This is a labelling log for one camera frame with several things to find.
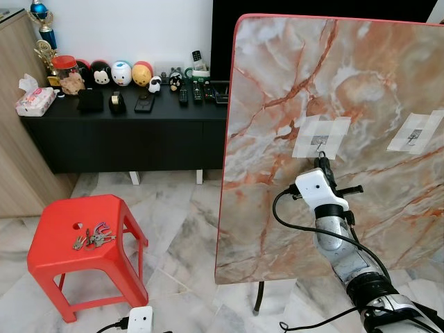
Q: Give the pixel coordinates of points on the silver right arm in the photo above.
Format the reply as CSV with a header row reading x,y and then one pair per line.
x,y
333,239

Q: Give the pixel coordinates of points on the small metal hook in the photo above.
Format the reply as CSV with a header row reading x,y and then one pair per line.
x,y
320,143
414,137

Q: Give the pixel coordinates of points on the clear tape patch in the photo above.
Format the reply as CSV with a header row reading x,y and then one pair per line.
x,y
427,125
336,132

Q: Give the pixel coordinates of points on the marble pattern folding table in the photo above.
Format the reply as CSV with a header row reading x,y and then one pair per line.
x,y
277,229

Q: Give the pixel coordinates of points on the black remote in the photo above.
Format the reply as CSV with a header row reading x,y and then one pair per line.
x,y
183,96
198,94

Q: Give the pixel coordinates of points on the black television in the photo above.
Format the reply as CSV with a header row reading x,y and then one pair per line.
x,y
222,35

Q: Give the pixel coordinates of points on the small white black figure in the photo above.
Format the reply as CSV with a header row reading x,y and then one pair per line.
x,y
155,84

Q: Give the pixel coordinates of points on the black phone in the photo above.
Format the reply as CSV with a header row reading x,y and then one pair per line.
x,y
144,104

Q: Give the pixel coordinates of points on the black low console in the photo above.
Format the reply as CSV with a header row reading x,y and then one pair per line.
x,y
125,142

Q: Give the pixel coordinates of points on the yellow round figure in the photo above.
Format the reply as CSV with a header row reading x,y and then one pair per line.
x,y
142,75

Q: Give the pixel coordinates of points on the black tape dispenser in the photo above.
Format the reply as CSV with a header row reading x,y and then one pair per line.
x,y
117,103

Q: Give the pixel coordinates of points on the white round figure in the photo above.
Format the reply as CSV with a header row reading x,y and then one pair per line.
x,y
121,73

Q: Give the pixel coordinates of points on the key bunch with coloured rings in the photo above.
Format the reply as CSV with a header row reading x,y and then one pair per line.
x,y
105,236

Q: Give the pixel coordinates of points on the black mouse figure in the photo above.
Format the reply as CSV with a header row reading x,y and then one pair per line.
x,y
102,74

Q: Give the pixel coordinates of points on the black wallet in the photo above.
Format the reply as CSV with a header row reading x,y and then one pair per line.
x,y
90,101

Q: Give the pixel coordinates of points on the silver key bunch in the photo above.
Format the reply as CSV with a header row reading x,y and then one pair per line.
x,y
82,241

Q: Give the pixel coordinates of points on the red black round figure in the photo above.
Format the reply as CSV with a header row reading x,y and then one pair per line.
x,y
84,66

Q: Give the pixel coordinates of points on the red plastic stool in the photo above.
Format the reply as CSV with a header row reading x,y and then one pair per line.
x,y
62,270

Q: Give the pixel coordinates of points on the pink tissue pack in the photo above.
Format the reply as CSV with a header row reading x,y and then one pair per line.
x,y
36,100

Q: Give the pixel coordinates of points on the light wooden cabinet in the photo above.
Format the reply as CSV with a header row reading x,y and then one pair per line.
x,y
28,139

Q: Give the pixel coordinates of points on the gold trophy with blue ball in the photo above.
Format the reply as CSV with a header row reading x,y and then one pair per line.
x,y
43,38

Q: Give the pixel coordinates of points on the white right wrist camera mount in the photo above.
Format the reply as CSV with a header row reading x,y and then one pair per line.
x,y
316,189

